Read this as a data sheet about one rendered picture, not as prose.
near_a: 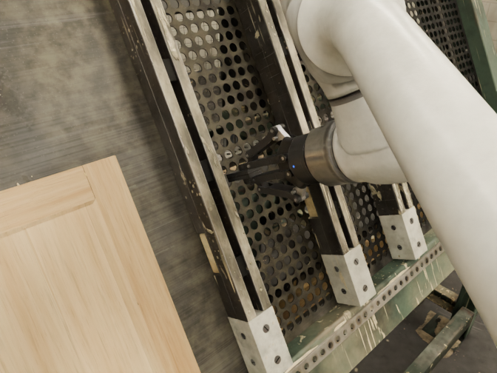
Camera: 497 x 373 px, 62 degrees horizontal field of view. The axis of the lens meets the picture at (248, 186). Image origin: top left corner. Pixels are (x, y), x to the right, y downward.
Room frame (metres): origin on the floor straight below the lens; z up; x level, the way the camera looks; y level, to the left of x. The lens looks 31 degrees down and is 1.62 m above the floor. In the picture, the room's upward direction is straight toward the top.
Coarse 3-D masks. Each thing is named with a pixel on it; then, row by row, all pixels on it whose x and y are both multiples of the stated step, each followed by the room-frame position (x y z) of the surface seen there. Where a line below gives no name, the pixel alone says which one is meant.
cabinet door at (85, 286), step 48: (0, 192) 0.50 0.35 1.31; (48, 192) 0.53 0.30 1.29; (96, 192) 0.57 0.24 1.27; (0, 240) 0.47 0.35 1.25; (48, 240) 0.49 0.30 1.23; (96, 240) 0.53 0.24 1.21; (144, 240) 0.56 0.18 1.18; (0, 288) 0.43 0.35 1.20; (48, 288) 0.45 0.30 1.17; (96, 288) 0.48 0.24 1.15; (144, 288) 0.51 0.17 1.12; (0, 336) 0.39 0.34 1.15; (48, 336) 0.41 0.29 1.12; (96, 336) 0.44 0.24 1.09; (144, 336) 0.47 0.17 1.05
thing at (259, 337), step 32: (128, 0) 0.74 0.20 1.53; (128, 32) 0.75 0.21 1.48; (160, 32) 0.74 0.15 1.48; (160, 64) 0.71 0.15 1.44; (160, 96) 0.69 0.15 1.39; (192, 96) 0.71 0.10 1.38; (160, 128) 0.69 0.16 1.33; (192, 128) 0.69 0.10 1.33; (192, 160) 0.64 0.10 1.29; (192, 192) 0.63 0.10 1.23; (224, 192) 0.64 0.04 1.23; (224, 224) 0.62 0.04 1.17; (224, 256) 0.57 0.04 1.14; (224, 288) 0.57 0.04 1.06; (256, 288) 0.56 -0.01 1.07; (256, 320) 0.53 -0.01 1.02; (256, 352) 0.50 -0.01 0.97; (288, 352) 0.52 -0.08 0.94
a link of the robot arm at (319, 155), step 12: (312, 132) 0.52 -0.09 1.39; (324, 132) 0.50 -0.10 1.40; (312, 144) 0.50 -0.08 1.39; (324, 144) 0.48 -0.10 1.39; (312, 156) 0.49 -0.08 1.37; (324, 156) 0.48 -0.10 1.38; (312, 168) 0.49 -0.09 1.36; (324, 168) 0.48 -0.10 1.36; (336, 168) 0.46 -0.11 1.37; (324, 180) 0.49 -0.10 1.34; (336, 180) 0.47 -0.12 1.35; (348, 180) 0.46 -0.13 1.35
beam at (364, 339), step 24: (432, 240) 0.92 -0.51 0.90; (408, 264) 0.82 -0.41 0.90; (432, 264) 0.87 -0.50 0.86; (408, 288) 0.78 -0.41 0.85; (432, 288) 0.83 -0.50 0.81; (336, 312) 0.66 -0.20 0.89; (384, 312) 0.70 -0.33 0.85; (408, 312) 0.74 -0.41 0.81; (312, 336) 0.59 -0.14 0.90; (360, 336) 0.64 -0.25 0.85; (384, 336) 0.67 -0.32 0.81; (336, 360) 0.58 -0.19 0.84; (360, 360) 0.60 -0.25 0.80
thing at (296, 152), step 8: (296, 136) 0.58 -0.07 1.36; (304, 136) 0.54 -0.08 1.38; (280, 144) 0.58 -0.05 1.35; (288, 144) 0.57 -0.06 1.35; (296, 144) 0.54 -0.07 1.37; (304, 144) 0.52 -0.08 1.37; (280, 152) 0.58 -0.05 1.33; (288, 152) 0.54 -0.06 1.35; (296, 152) 0.53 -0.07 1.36; (304, 152) 0.52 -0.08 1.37; (288, 160) 0.53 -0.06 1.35; (296, 160) 0.52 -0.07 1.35; (304, 160) 0.51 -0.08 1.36; (280, 168) 0.58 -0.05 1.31; (288, 168) 0.57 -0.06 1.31; (296, 168) 0.52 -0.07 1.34; (304, 168) 0.51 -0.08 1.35; (296, 176) 0.52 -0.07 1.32; (304, 176) 0.51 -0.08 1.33; (312, 176) 0.51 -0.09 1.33; (296, 184) 0.55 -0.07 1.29; (304, 184) 0.54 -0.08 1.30
